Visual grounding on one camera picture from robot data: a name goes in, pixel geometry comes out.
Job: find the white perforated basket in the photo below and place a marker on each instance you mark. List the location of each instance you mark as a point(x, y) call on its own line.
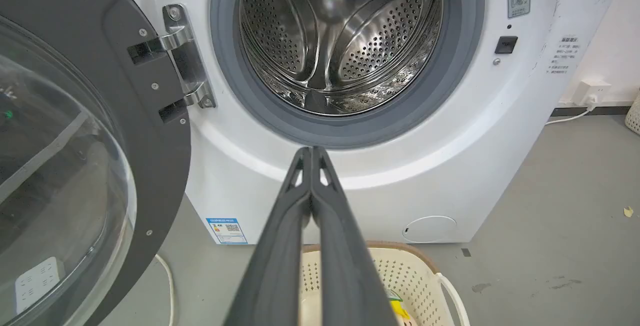
point(633, 115)

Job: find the yellow plastic piece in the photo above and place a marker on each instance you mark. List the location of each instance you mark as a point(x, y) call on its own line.
point(402, 312)

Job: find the white power strip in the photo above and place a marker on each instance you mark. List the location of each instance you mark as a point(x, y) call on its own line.
point(39, 283)

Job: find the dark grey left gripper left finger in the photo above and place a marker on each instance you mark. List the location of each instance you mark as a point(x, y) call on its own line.
point(280, 266)

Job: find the white wall power socket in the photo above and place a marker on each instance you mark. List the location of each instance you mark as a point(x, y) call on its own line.
point(591, 92)

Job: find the chrome door hinge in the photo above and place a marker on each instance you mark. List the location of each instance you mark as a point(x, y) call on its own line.
point(186, 56)

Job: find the white front-load washing machine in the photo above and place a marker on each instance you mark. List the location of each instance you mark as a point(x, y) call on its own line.
point(450, 156)

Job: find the small yellow floor scrap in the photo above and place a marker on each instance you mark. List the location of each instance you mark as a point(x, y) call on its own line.
point(628, 211)

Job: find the dark grey washer door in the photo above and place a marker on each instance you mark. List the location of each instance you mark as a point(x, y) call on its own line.
point(75, 156)

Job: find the cream perforated laundry basket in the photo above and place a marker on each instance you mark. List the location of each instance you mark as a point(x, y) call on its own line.
point(415, 281)

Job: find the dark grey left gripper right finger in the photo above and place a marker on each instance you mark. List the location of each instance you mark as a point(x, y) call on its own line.
point(345, 271)

